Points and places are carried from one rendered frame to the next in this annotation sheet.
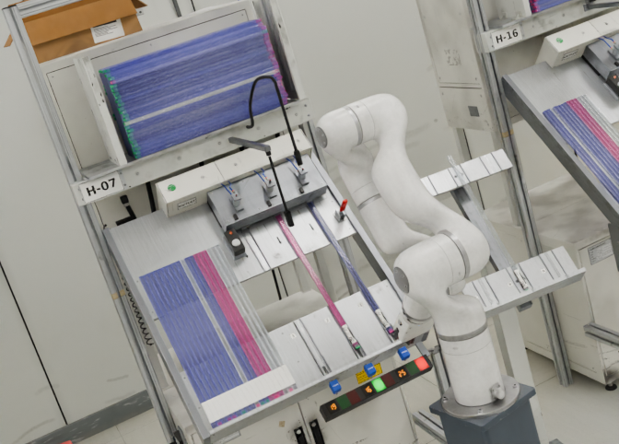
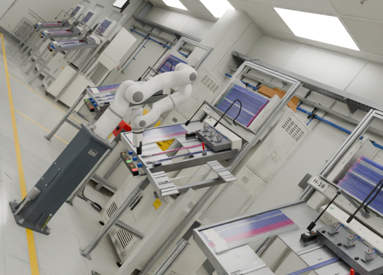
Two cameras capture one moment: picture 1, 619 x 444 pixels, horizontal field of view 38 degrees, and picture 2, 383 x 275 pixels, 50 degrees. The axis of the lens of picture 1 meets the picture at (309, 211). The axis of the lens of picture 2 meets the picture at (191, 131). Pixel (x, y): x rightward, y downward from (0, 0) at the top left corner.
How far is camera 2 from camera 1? 3.52 m
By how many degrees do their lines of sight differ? 77
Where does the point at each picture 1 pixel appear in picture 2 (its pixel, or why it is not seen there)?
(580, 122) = (273, 221)
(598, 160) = (244, 223)
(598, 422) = not seen: outside the picture
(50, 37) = (262, 91)
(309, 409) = (145, 193)
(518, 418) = (84, 137)
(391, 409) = (145, 223)
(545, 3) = (343, 185)
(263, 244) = (191, 142)
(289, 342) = (150, 146)
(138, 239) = (195, 125)
